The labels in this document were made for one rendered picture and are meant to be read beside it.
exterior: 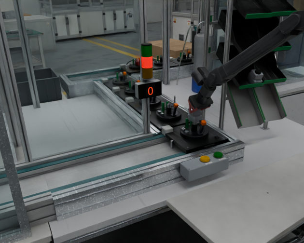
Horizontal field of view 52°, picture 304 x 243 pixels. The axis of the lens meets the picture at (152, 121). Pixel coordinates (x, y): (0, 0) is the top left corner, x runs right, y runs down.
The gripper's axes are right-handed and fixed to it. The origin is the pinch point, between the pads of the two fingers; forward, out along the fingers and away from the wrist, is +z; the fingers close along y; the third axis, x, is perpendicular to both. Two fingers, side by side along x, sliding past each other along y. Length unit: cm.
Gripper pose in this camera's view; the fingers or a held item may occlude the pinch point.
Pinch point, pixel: (194, 110)
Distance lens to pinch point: 152.1
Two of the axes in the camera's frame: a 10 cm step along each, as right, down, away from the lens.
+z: -2.3, 5.2, 8.3
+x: 3.9, 8.3, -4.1
